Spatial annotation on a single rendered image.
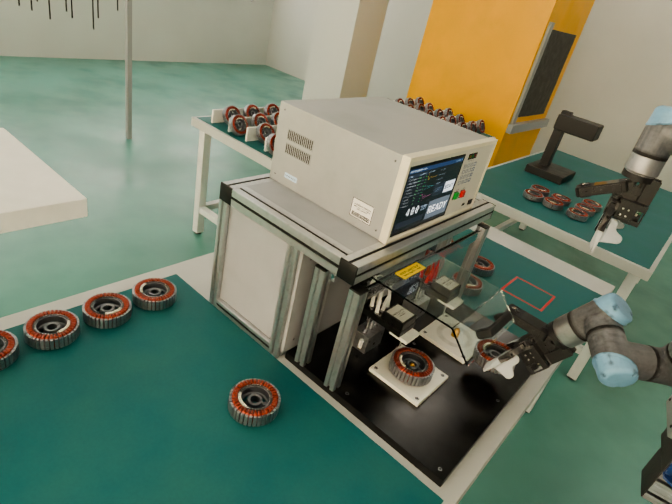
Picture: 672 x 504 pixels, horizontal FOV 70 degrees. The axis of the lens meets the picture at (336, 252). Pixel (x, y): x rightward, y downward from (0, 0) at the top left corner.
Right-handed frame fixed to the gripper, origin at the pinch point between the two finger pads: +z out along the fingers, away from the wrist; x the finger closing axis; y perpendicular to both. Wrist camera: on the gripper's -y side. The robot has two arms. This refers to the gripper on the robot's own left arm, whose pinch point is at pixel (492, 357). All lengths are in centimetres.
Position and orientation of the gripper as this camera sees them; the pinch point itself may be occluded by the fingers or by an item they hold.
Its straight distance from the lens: 137.3
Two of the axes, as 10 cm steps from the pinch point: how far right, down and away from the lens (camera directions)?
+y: 5.4, 8.2, -2.0
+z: -5.4, 5.1, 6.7
